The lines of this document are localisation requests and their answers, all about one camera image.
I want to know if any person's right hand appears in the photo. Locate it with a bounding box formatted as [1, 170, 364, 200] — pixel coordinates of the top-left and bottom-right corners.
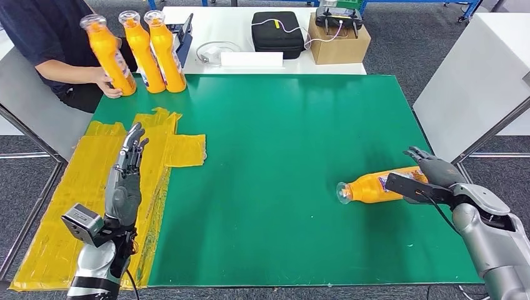
[92, 66, 123, 99]

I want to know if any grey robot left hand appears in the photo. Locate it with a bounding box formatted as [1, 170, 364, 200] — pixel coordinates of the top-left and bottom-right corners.
[104, 122, 150, 229]

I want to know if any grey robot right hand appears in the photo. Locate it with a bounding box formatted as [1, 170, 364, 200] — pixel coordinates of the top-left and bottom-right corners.
[402, 146, 469, 189]

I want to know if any orange detergent bottle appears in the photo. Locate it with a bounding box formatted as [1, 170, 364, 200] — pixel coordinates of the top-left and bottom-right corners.
[118, 11, 167, 94]
[336, 165, 429, 205]
[79, 14, 138, 98]
[143, 10, 188, 94]

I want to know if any yellow plastic sheet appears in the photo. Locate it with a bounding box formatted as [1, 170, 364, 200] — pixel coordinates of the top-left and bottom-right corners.
[9, 107, 207, 292]

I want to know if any white side table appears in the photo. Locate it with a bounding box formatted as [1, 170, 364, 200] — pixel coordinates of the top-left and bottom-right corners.
[0, 45, 94, 163]
[412, 12, 530, 163]

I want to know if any person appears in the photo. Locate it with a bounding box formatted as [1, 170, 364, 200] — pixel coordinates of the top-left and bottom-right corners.
[0, 0, 139, 114]

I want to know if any tablet with blue cover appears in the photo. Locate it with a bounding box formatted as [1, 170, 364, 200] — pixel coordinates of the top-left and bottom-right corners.
[176, 13, 194, 69]

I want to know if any long white box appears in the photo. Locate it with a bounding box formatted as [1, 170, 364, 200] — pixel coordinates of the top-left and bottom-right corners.
[220, 51, 285, 68]

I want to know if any green table mat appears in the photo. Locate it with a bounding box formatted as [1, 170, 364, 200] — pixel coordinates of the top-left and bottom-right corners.
[89, 73, 485, 288]

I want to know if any brown cardboard box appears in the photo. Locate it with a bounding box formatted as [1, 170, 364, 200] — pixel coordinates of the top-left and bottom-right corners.
[308, 12, 372, 66]

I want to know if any black zip case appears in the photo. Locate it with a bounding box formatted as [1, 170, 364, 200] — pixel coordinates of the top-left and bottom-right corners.
[251, 11, 306, 60]

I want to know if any black remote controller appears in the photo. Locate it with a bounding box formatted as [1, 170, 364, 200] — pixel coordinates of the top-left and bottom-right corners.
[314, 6, 364, 39]

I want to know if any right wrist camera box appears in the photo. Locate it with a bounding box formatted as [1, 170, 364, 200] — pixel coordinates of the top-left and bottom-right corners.
[385, 172, 456, 206]

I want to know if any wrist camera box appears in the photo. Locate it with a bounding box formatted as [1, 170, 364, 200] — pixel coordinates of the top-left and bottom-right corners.
[61, 203, 105, 248]
[385, 172, 456, 206]

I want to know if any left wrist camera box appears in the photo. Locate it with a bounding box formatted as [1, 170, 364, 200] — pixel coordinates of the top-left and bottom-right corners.
[61, 203, 105, 248]

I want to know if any grey metal table frame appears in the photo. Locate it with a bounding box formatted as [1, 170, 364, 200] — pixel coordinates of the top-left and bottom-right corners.
[0, 105, 65, 278]
[451, 70, 530, 183]

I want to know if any white charging cable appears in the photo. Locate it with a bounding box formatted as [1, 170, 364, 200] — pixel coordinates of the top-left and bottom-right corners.
[251, 18, 344, 49]

